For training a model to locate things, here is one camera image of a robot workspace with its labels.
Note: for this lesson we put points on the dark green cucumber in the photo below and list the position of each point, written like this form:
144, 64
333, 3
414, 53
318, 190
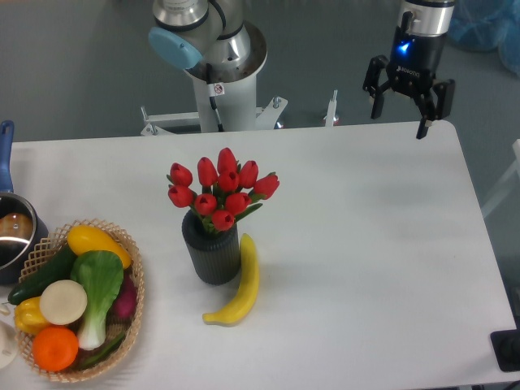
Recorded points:
59, 267

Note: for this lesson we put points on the blue handled saucepan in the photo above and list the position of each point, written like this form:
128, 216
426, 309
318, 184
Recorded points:
21, 227

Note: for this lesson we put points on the blue plastic bag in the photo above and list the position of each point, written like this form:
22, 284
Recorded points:
486, 26

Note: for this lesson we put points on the cream round disc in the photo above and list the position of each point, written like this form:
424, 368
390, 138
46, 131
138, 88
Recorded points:
63, 302

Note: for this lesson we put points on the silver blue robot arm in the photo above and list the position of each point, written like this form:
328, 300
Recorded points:
223, 53

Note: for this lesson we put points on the red tulip bouquet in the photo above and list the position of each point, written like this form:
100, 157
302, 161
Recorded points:
220, 193

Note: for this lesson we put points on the orange fruit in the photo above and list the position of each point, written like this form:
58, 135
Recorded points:
55, 348

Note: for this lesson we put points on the white frame at right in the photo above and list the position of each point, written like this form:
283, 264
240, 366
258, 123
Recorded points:
504, 185

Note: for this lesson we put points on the yellow banana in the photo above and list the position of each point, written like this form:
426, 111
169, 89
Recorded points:
243, 302

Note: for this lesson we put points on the purple sweet potato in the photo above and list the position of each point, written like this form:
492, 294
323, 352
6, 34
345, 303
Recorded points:
126, 302

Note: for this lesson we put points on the yellow bell pepper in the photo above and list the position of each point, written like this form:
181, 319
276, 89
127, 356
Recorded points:
29, 318

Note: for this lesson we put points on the green chili pepper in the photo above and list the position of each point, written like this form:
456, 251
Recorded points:
101, 354

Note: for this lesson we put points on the green bok choy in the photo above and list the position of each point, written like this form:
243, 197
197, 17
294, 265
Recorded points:
101, 274

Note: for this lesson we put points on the black device at edge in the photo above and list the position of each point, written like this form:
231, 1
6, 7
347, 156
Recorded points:
506, 349

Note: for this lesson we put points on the dark grey ribbed vase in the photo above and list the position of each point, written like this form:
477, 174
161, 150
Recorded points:
216, 259

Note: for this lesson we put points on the yellow squash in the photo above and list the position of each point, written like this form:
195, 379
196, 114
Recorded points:
84, 238

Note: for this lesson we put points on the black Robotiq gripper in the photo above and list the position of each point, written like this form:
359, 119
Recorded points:
411, 71

